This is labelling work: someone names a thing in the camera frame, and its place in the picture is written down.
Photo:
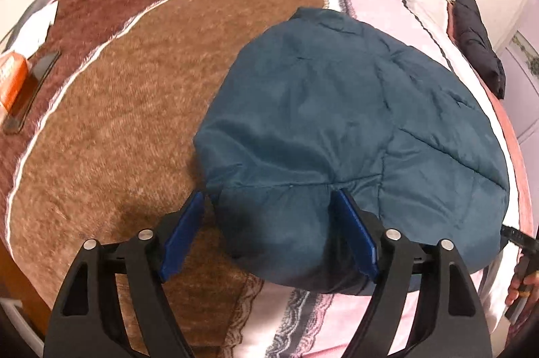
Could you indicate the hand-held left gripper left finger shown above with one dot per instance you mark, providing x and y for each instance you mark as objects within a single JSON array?
[{"x": 183, "y": 236}]

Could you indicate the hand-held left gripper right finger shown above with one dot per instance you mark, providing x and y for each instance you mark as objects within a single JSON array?
[{"x": 356, "y": 233}]

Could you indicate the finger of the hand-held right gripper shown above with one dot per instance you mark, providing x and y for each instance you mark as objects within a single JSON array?
[{"x": 520, "y": 236}]

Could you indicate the teal puffer jacket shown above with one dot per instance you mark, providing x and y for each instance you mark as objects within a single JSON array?
[{"x": 337, "y": 122}]

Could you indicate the person's right hand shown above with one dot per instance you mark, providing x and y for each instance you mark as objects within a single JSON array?
[{"x": 526, "y": 288}]

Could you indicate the striped brown pink blanket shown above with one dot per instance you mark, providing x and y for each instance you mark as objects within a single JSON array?
[{"x": 126, "y": 109}]

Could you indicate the white ornamented wardrobe door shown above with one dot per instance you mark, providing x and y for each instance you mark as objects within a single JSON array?
[{"x": 524, "y": 88}]

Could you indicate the black puffer jacket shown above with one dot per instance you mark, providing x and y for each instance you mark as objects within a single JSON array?
[{"x": 478, "y": 42}]

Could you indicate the black phone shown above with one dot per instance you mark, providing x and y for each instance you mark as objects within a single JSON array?
[{"x": 31, "y": 92}]

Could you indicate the orange packet in plastic bag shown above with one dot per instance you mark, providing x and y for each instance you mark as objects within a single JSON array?
[{"x": 12, "y": 80}]

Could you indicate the white tissue paper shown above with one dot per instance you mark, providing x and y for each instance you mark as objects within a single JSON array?
[{"x": 36, "y": 27}]

